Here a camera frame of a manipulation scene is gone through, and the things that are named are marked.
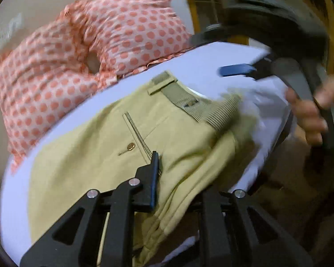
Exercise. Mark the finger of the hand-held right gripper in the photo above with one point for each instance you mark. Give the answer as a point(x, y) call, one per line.
point(235, 70)
point(208, 34)

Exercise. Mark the person's right hand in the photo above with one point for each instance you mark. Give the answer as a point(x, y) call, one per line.
point(306, 116)

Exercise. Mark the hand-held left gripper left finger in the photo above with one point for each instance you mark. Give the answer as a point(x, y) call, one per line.
point(154, 178)

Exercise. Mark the orange polka dot garment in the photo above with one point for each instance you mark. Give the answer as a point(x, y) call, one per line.
point(72, 69)

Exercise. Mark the khaki pants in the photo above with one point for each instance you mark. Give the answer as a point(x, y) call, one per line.
point(100, 155)

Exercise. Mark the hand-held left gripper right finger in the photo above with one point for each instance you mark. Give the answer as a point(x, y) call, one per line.
point(211, 217)

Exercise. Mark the white bed sheet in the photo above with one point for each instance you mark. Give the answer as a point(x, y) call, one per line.
point(233, 55)

